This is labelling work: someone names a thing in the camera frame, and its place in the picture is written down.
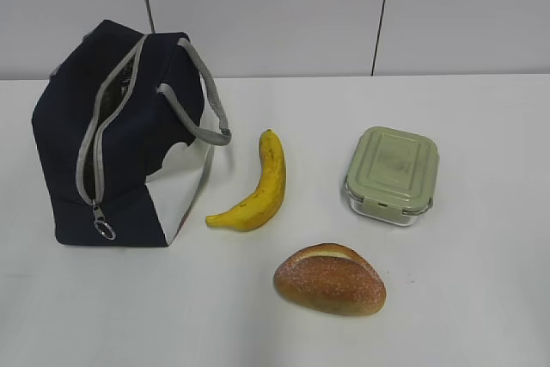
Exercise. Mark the yellow banana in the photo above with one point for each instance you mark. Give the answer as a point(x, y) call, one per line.
point(263, 203)

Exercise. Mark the green lid glass container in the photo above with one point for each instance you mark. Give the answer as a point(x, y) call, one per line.
point(392, 176)

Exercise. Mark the brown bread loaf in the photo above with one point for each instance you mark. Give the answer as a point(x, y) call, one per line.
point(331, 278)

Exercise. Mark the navy insulated lunch bag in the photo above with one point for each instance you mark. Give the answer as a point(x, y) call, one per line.
point(123, 131)

